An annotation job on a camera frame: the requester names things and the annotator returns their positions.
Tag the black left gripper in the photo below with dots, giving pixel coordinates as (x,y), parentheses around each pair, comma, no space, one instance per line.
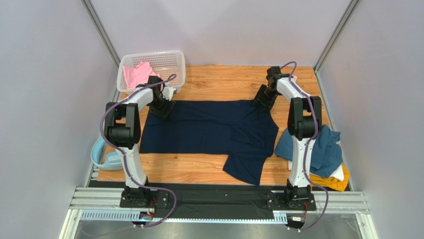
(165,112)

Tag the light blue headphones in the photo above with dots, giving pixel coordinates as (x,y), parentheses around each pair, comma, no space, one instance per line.
(112,160)

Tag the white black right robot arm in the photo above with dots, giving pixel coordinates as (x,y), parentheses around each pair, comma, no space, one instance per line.
(303,124)

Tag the teal blue t shirt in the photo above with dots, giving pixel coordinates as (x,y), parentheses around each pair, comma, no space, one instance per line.
(326,154)

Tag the yellow t shirt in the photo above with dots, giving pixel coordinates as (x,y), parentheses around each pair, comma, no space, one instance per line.
(334,182)

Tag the white t shirt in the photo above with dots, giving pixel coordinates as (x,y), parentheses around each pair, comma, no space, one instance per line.
(337,174)

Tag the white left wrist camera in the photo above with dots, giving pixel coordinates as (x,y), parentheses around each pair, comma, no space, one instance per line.
(168,92)

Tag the navy blue t shirt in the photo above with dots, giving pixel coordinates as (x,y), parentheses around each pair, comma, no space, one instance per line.
(234,128)

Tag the white perforated plastic basket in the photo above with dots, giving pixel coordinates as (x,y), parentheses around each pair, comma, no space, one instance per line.
(164,63)

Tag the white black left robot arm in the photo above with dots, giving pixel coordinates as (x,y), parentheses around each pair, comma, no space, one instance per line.
(121,129)

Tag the corner aluminium post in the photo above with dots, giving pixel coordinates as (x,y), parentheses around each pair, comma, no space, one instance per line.
(341,25)
(101,30)

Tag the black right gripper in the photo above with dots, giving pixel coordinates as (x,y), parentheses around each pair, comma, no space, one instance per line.
(261,100)

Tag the left corner aluminium post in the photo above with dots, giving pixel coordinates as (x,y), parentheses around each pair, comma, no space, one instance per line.
(101,30)

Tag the right corner aluminium post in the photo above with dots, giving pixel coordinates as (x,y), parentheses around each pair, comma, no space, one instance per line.
(341,25)

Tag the pink t shirt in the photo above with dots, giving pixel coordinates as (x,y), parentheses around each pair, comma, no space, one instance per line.
(138,74)

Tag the aluminium front rail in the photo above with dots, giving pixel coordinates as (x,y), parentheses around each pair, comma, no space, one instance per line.
(103,204)

